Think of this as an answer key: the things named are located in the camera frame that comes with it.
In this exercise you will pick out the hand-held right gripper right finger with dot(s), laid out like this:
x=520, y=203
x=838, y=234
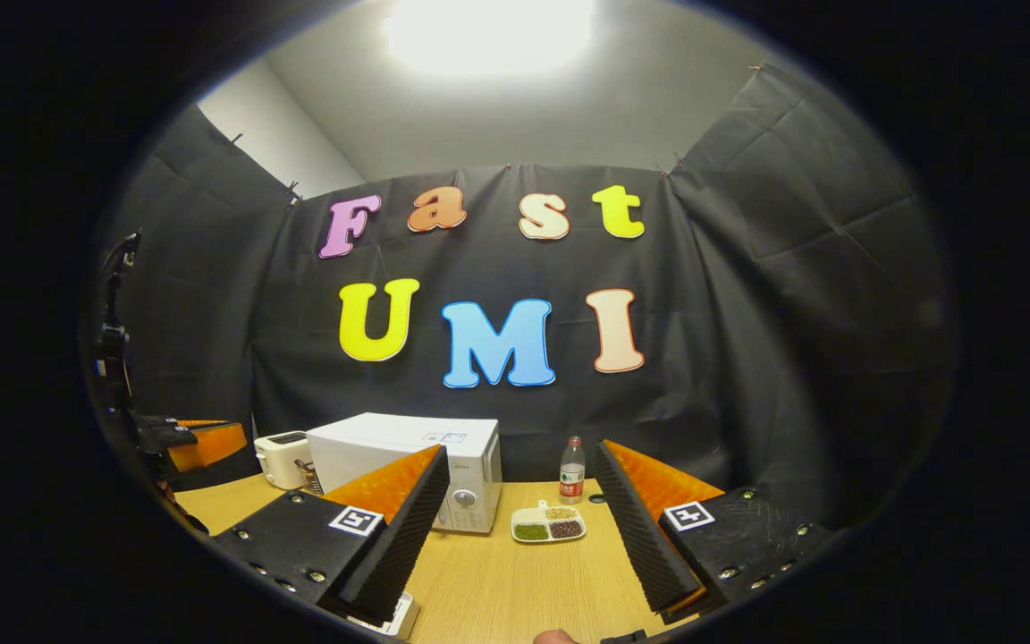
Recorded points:
x=636, y=537

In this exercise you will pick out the clear bottle with red label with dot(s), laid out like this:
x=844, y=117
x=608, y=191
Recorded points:
x=572, y=483

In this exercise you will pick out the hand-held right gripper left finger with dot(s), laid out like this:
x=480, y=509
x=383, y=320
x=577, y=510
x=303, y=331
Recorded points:
x=399, y=546

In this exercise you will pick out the white divided dish of beans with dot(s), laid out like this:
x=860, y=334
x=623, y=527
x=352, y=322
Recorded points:
x=549, y=526

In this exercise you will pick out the black backdrop cloth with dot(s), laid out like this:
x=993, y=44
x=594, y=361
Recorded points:
x=747, y=358

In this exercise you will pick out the white microwave oven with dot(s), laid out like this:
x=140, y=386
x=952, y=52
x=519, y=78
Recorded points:
x=399, y=438

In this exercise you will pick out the large ceiling light panel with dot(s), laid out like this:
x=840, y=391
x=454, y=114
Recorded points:
x=490, y=34

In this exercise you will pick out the white toaster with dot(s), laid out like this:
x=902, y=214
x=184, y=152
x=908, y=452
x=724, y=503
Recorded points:
x=281, y=461

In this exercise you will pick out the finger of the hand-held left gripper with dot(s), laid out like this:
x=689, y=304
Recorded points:
x=211, y=447
x=202, y=423

